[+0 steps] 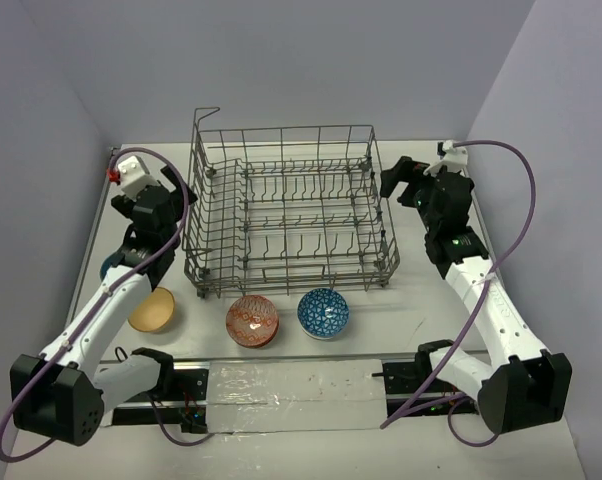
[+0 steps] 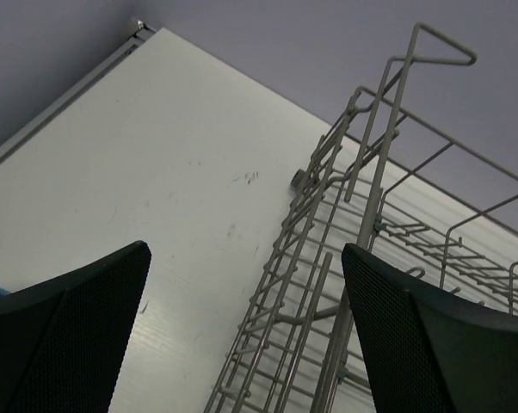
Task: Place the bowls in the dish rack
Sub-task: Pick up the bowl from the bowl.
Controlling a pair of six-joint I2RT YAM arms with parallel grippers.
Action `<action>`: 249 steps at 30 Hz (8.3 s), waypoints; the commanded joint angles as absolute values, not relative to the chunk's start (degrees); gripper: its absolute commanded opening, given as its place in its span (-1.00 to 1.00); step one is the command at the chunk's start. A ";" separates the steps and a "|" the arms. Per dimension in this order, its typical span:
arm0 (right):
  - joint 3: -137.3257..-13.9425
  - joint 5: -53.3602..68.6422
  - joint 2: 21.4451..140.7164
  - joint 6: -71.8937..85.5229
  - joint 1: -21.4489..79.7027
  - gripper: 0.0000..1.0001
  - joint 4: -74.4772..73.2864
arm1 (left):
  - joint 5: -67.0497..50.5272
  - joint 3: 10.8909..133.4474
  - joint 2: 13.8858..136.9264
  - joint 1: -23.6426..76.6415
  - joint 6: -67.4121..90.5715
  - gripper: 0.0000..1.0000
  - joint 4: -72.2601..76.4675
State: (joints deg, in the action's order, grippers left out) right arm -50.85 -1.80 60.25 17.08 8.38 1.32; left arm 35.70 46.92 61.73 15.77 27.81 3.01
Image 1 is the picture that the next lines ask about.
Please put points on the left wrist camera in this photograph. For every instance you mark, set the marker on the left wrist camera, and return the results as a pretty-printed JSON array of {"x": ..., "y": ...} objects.
[{"x": 132, "y": 176}]

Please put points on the grey wire dish rack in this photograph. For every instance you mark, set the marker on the grey wire dish rack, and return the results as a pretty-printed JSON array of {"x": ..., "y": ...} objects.
[{"x": 286, "y": 209}]

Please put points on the yellow bowl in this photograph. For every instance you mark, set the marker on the yellow bowl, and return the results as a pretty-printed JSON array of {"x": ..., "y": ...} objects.
[{"x": 154, "y": 313}]

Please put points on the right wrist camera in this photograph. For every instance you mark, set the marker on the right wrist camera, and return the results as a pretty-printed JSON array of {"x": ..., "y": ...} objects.
[{"x": 450, "y": 158}]

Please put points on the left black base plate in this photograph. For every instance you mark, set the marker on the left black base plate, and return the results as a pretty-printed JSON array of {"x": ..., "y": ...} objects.
[{"x": 182, "y": 405}]

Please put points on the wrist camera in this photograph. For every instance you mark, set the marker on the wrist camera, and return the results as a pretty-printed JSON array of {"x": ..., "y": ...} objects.
[
  {"x": 132, "y": 176},
  {"x": 450, "y": 158}
]

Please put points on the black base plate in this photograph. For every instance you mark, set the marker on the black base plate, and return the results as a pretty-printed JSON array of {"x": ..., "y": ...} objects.
[
  {"x": 182, "y": 405},
  {"x": 400, "y": 381}
]

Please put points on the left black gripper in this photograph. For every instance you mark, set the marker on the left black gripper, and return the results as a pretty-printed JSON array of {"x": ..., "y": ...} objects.
[{"x": 167, "y": 195}]

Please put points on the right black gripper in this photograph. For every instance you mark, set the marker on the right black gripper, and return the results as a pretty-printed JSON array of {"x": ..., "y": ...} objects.
[{"x": 391, "y": 178}]

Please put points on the blue patterned bowl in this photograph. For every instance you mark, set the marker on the blue patterned bowl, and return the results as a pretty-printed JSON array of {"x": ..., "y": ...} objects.
[{"x": 323, "y": 313}]

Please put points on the plain blue bowl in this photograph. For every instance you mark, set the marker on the plain blue bowl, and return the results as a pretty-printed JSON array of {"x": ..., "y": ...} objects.
[{"x": 112, "y": 260}]

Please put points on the red patterned bowl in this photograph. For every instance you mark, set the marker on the red patterned bowl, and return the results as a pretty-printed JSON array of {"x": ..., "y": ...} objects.
[{"x": 252, "y": 321}]

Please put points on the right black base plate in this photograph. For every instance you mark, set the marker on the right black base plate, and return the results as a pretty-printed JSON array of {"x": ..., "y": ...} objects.
[{"x": 400, "y": 381}]

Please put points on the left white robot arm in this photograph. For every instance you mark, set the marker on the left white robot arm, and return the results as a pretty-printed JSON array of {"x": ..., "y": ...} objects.
[{"x": 62, "y": 393}]

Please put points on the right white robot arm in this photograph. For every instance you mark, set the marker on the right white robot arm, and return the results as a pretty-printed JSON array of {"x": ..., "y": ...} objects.
[{"x": 523, "y": 385}]

